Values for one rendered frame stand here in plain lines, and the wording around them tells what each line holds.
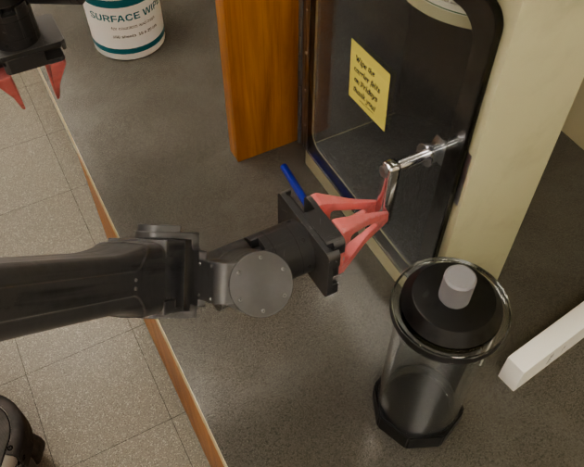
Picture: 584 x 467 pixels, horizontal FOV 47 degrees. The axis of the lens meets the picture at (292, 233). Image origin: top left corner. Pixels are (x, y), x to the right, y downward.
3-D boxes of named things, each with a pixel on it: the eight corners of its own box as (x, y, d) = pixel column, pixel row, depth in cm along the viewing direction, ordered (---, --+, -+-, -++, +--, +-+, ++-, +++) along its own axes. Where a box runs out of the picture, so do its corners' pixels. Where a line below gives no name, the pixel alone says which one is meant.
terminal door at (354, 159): (306, 143, 98) (312, -146, 67) (425, 297, 82) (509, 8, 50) (301, 145, 98) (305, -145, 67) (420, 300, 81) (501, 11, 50)
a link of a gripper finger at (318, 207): (369, 169, 70) (291, 199, 67) (409, 212, 66) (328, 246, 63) (363, 213, 76) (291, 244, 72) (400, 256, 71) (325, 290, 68)
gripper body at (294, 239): (293, 184, 69) (228, 209, 67) (346, 250, 63) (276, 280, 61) (292, 227, 74) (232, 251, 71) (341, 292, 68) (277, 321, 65)
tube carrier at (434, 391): (452, 359, 81) (494, 253, 64) (473, 446, 74) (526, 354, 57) (363, 364, 80) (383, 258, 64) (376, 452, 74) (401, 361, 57)
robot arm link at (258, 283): (133, 223, 63) (130, 313, 64) (154, 224, 53) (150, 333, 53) (253, 227, 68) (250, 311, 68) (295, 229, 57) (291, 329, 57)
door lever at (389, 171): (422, 214, 73) (408, 198, 75) (437, 153, 66) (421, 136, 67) (380, 233, 72) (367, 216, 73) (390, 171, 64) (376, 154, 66)
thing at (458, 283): (482, 272, 65) (499, 231, 60) (509, 357, 60) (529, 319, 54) (388, 279, 65) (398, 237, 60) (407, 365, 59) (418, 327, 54)
